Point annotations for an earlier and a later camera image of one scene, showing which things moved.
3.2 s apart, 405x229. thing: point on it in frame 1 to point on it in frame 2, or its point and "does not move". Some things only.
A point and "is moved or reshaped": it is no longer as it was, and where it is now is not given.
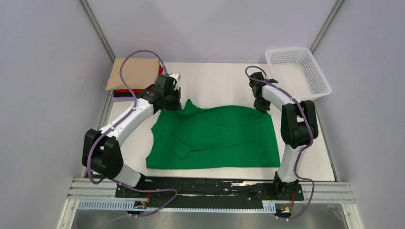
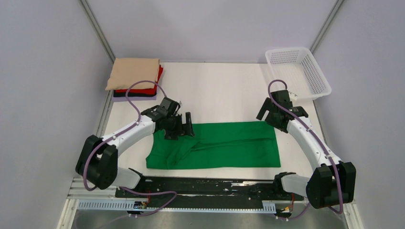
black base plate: x=172 y=193 does not move
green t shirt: x=199 y=136 is moved or reshaped
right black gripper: x=262 y=108 to x=267 y=106
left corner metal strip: x=96 y=27 does not move
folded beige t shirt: x=138 y=73 does not move
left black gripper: x=177 y=106 to x=174 y=135
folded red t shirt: x=137 y=90 does not move
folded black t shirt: x=122 y=94 does not move
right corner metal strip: x=333 y=14 does not move
